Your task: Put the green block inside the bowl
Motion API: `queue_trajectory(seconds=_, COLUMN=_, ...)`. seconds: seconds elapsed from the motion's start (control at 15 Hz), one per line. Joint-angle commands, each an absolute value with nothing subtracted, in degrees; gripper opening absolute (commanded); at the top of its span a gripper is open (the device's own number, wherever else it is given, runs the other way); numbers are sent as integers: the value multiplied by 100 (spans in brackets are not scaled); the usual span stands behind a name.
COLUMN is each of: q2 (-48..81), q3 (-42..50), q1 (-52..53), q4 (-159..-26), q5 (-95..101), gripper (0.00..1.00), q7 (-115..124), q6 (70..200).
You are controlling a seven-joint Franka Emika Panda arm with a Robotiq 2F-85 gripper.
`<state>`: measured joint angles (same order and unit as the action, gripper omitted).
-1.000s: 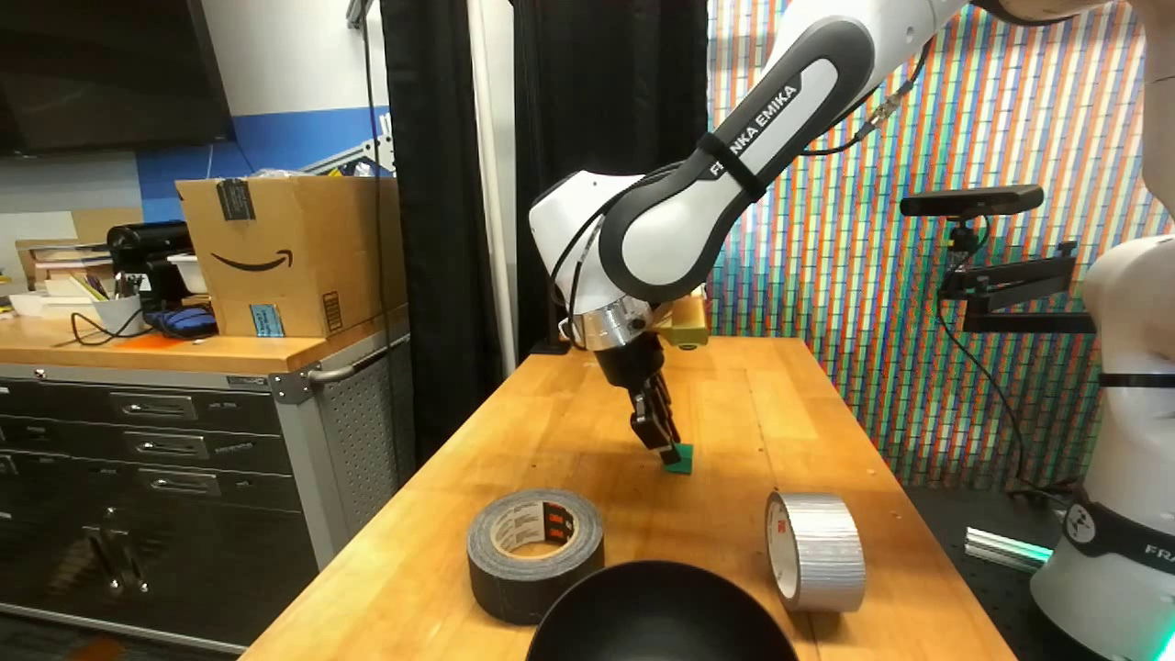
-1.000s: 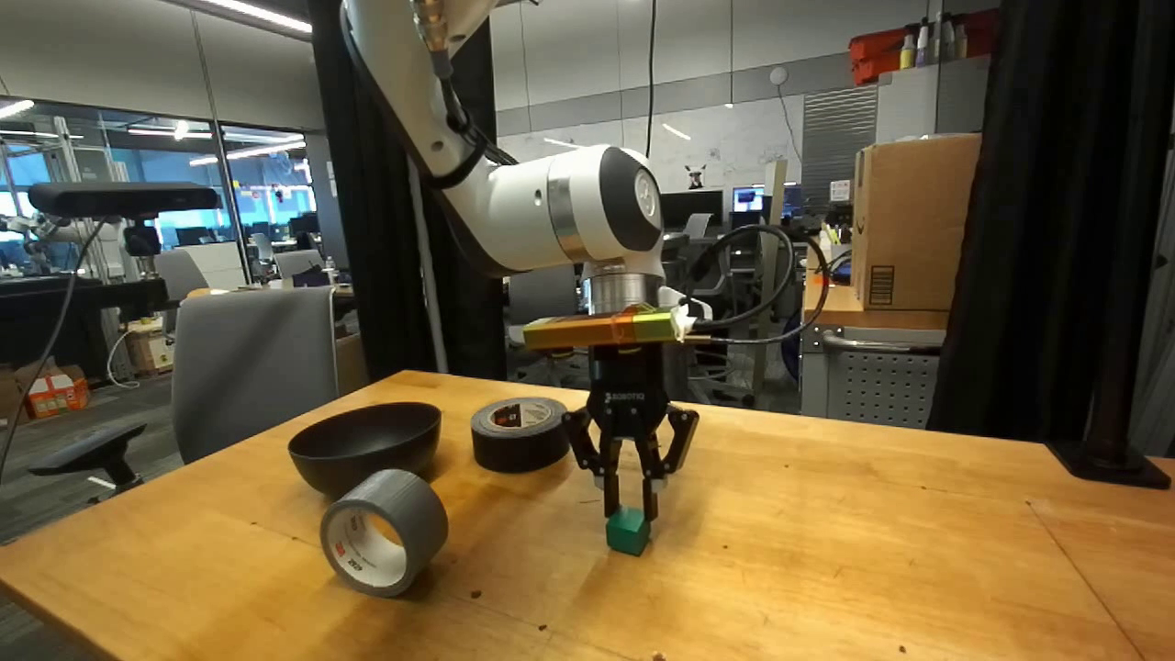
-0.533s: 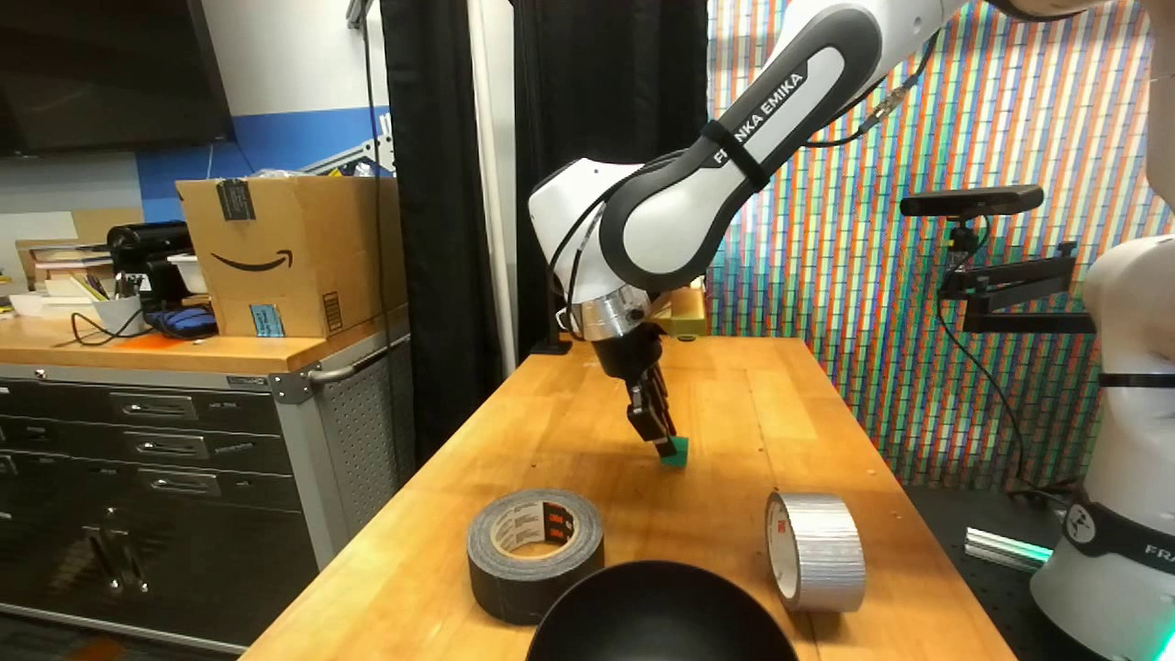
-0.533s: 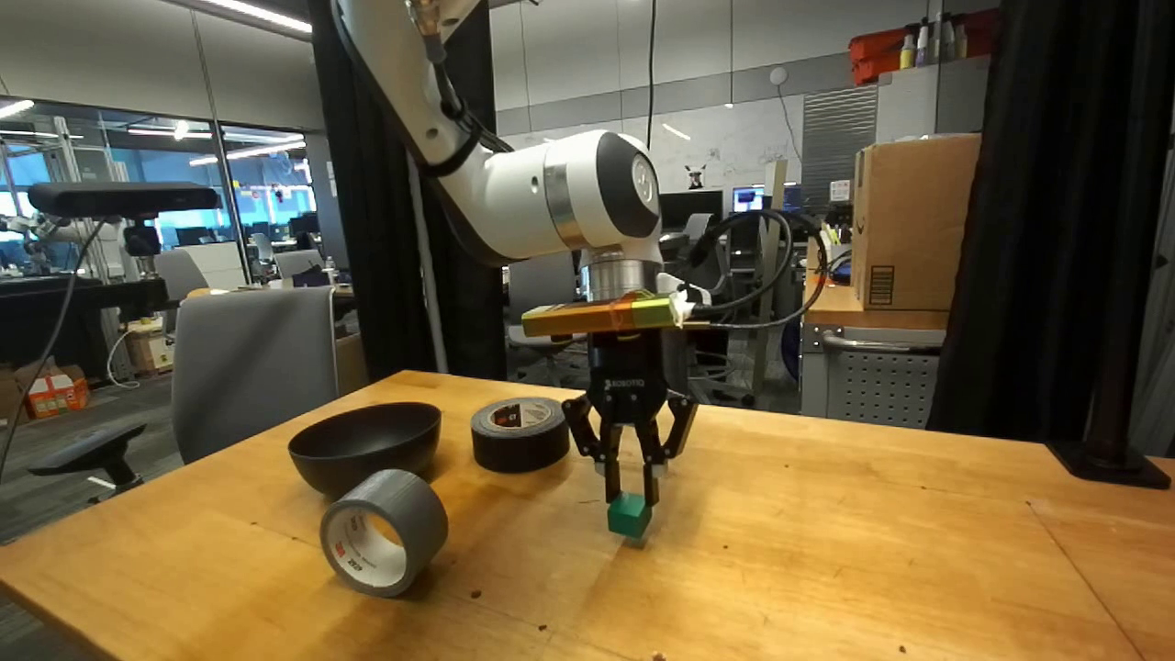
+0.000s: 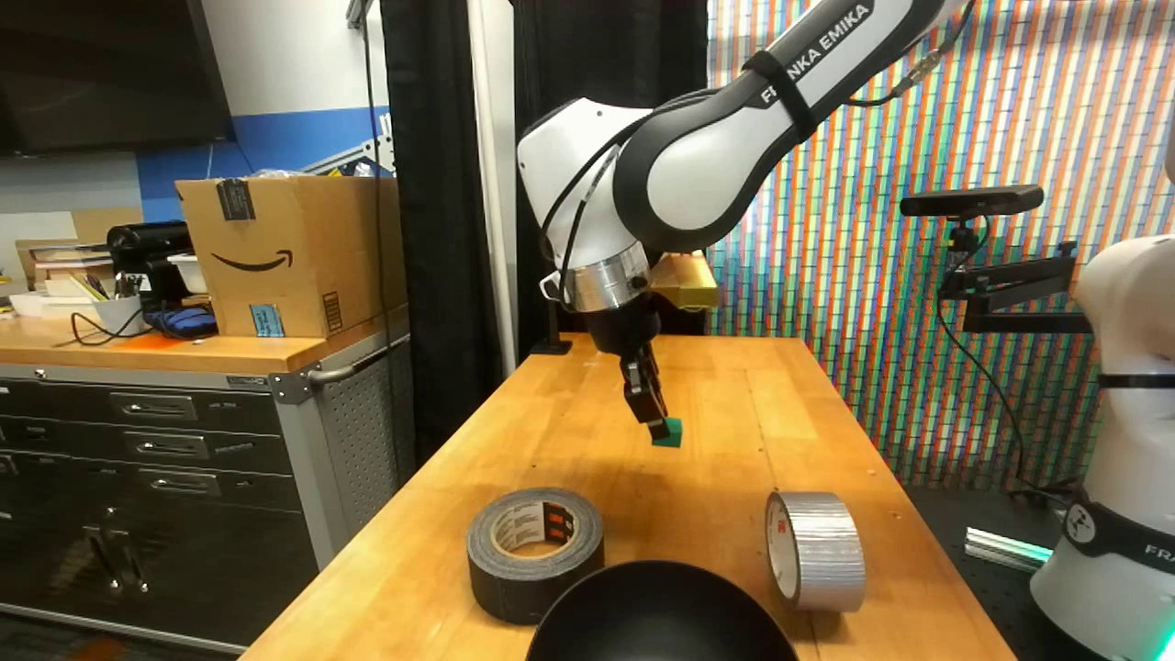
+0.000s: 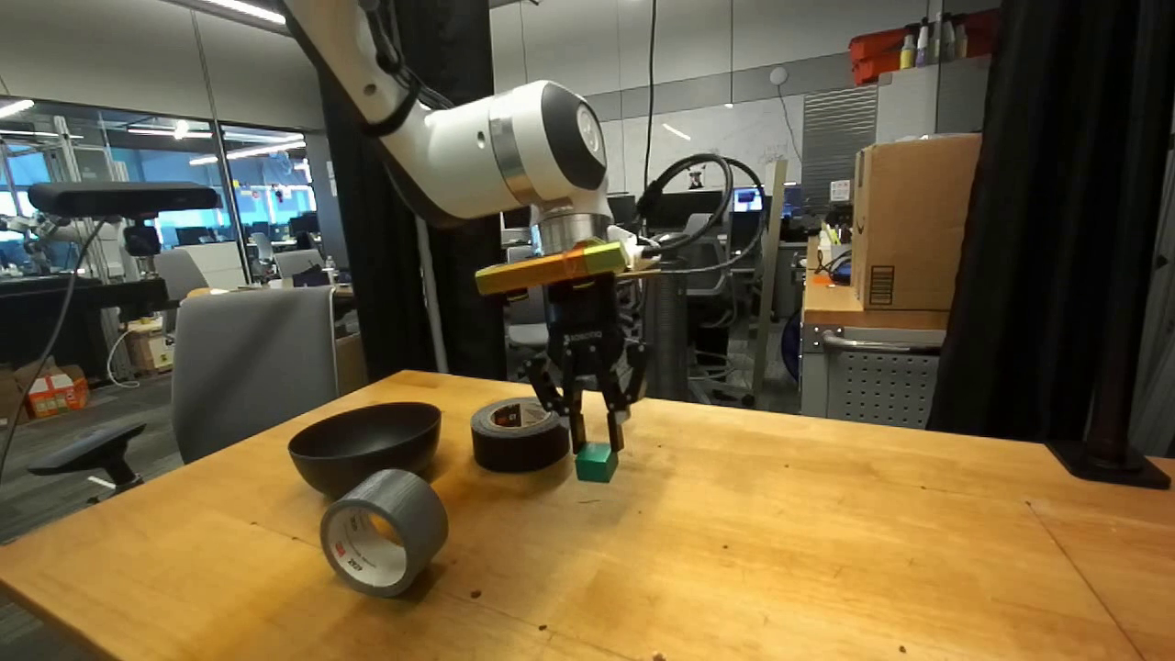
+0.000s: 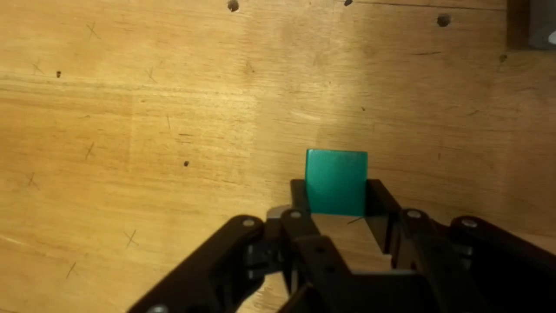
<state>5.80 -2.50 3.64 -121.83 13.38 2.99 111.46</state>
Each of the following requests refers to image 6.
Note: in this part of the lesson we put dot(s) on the green block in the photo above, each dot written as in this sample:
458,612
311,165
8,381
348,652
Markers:
595,465

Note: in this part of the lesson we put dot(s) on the grey rod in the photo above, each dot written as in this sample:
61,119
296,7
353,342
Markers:
433,296

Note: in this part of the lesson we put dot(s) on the black duct tape roll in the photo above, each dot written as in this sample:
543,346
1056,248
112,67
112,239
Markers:
516,448

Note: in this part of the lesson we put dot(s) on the black bowl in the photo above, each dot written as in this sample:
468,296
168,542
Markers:
353,448

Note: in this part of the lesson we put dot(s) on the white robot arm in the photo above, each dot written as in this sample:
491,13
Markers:
491,147

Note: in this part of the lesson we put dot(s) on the black stereo camera bar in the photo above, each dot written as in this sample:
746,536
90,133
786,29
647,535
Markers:
123,201

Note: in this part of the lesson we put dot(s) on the orange box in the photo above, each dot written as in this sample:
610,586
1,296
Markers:
56,394

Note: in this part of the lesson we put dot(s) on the black pole stand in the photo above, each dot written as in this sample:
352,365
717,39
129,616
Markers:
1106,465

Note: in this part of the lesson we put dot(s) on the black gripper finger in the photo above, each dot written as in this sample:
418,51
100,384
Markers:
577,433
620,428

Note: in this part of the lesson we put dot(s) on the red storage bin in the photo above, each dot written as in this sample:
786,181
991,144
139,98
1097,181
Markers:
877,55

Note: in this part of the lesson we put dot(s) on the large cardboard box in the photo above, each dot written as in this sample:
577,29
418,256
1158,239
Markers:
920,222

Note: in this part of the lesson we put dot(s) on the black curtain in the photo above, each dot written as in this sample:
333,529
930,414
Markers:
370,268
1016,245

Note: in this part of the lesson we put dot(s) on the metal cabinet with wooden top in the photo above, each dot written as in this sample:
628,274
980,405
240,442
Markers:
877,381

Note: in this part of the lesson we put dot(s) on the yellow green taped wrist camera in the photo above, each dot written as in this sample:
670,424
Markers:
537,268

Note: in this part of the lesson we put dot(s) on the grey office chair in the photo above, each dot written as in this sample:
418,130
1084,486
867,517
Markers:
253,370

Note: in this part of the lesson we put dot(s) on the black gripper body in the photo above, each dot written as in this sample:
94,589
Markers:
588,332

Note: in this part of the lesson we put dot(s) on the silver duct tape roll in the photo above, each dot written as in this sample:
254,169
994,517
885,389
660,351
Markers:
419,517

